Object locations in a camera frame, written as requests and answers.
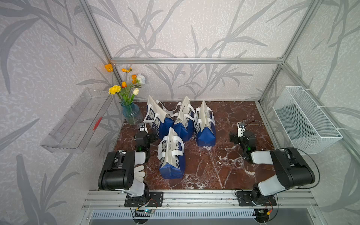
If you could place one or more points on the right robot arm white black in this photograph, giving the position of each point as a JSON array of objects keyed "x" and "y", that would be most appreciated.
[{"x": 291, "y": 170}]

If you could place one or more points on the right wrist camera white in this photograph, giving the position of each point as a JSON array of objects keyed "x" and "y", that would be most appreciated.
[{"x": 241, "y": 127}]

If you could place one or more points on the left circuit board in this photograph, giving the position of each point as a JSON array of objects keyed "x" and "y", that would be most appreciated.
[{"x": 146, "y": 213}]

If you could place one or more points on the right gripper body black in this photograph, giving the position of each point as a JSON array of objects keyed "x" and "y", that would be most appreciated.
[{"x": 238, "y": 140}]

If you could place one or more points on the clear plastic wall shelf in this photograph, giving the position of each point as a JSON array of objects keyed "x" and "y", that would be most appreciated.
[{"x": 75, "y": 130}]

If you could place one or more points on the aluminium front rail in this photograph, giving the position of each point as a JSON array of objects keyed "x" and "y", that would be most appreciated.
[{"x": 198, "y": 199}]

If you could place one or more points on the artificial flower bouquet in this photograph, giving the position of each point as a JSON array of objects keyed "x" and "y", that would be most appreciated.
[{"x": 128, "y": 90}]

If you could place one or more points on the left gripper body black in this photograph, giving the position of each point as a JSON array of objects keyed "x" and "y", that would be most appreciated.
[{"x": 150, "y": 139}]

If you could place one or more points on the right circuit board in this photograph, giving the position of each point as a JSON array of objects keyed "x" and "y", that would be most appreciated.
[{"x": 262, "y": 216}]

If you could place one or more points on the takeout bag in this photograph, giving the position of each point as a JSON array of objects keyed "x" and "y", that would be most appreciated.
[
  {"x": 184, "y": 121},
  {"x": 171, "y": 156},
  {"x": 158, "y": 117},
  {"x": 205, "y": 126}
]

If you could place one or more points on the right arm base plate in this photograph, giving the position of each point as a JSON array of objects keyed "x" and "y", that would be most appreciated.
[{"x": 254, "y": 198}]

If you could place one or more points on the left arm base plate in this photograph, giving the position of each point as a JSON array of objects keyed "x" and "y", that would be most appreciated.
[{"x": 151, "y": 199}]

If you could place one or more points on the blue glass vase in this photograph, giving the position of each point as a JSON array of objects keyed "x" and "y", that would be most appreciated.
[{"x": 132, "y": 113}]

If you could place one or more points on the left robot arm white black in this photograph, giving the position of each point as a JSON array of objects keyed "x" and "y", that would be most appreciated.
[{"x": 124, "y": 170}]

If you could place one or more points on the circuit board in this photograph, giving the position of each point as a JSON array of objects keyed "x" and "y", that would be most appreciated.
[
  {"x": 262, "y": 216},
  {"x": 146, "y": 213}
]

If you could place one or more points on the white wire basket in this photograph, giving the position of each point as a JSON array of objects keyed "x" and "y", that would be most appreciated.
[{"x": 304, "y": 121}]

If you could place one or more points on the red item on shelf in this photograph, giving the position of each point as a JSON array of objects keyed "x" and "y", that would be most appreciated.
[{"x": 97, "y": 123}]

